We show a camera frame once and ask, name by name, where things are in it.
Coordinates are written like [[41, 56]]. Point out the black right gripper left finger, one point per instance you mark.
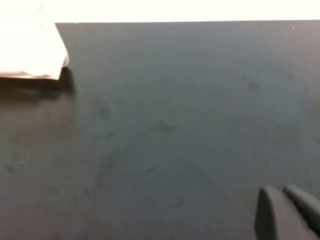
[[277, 220]]

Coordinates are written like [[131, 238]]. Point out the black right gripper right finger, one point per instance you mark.
[[306, 205]]

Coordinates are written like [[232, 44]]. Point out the beige fabric pencil case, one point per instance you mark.
[[30, 50]]

